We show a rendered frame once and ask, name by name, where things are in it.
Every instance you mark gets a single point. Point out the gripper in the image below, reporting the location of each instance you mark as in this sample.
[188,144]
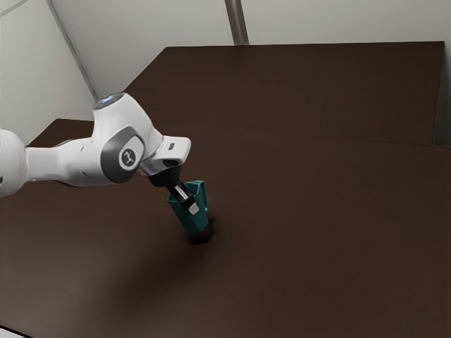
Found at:
[164,178]

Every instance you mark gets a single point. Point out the teal faceted mug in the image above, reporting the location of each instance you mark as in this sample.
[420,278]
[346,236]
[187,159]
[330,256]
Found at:
[194,218]

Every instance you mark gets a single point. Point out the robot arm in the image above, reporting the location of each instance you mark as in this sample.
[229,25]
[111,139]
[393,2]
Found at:
[70,162]

